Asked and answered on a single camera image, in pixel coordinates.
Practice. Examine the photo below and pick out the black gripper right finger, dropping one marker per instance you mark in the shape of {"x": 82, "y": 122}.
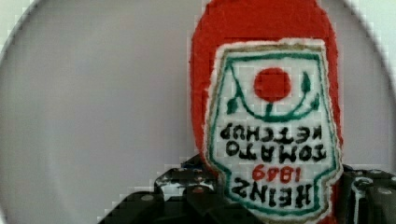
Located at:
{"x": 366, "y": 197}

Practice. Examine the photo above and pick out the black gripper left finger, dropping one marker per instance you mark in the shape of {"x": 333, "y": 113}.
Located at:
{"x": 189, "y": 194}

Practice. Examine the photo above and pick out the red plush ketchup bottle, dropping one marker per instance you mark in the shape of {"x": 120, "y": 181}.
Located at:
{"x": 264, "y": 107}

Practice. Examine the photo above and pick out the grey round plate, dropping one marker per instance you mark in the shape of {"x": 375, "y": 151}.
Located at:
{"x": 96, "y": 103}

